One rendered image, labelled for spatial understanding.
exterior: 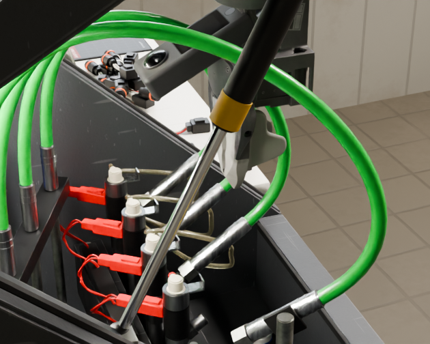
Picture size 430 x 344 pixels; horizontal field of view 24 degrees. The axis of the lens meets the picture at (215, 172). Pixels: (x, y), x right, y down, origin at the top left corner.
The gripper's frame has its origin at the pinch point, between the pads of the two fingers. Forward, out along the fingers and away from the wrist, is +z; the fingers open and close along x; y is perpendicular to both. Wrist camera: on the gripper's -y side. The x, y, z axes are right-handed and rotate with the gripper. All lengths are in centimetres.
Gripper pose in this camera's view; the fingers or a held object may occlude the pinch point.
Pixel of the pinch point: (228, 177)
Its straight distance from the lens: 99.4
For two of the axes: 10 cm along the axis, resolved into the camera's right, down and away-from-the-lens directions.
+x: -3.4, -4.7, 8.1
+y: 9.4, -1.7, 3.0
